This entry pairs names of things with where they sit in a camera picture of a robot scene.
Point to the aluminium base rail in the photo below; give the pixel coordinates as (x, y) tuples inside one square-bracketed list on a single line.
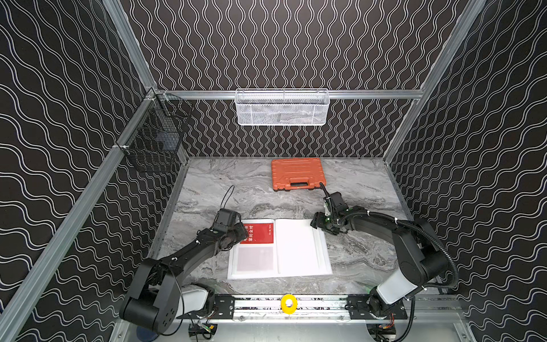
[(197, 305)]

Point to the yellow tape roll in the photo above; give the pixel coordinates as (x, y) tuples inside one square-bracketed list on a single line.
[(289, 304)]

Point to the red card top row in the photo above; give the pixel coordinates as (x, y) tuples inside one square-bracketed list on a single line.
[(259, 233)]

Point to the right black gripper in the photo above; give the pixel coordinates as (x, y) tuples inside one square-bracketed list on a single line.
[(316, 222)]

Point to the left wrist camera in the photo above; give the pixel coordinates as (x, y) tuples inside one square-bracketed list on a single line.
[(225, 220)]

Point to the black wire mesh basket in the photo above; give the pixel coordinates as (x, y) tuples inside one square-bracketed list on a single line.
[(153, 146)]

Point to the orange plastic tool case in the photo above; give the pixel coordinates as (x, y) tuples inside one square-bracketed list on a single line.
[(297, 174)]

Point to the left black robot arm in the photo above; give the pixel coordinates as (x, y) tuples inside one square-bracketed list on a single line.
[(155, 294)]

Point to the white wire mesh basket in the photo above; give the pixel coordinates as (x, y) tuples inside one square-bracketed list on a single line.
[(282, 107)]

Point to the white photo album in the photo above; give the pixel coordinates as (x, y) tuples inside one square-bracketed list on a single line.
[(299, 250)]

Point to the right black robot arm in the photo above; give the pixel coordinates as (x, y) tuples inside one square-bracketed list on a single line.
[(423, 261)]

